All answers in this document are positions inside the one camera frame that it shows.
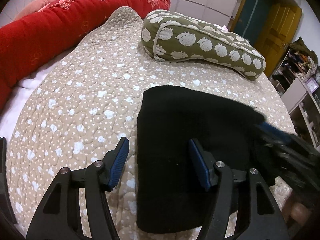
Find black pants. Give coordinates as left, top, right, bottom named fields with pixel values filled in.
left=137, top=86, right=278, bottom=234

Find person's right hand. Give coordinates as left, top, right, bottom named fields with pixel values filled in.
left=282, top=192, right=311, bottom=227

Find black smartphone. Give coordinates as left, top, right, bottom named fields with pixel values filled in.
left=0, top=137, right=17, bottom=224

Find white cluttered shelf unit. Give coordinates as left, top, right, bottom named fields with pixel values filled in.
left=269, top=37, right=319, bottom=150

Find yellow wooden door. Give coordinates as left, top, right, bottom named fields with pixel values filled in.
left=254, top=4, right=302, bottom=77

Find beige dotted quilt bedspread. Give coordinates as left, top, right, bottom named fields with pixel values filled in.
left=6, top=7, right=294, bottom=239

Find white bed sheet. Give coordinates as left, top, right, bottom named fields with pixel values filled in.
left=0, top=49, right=72, bottom=142

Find green hedgehog print pillow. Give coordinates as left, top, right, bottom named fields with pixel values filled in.
left=141, top=9, right=266, bottom=80

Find red long bolster pillow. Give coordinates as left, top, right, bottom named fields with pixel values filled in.
left=1, top=0, right=171, bottom=107

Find pink pillow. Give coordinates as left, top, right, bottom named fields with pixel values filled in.
left=13, top=0, right=57, bottom=21

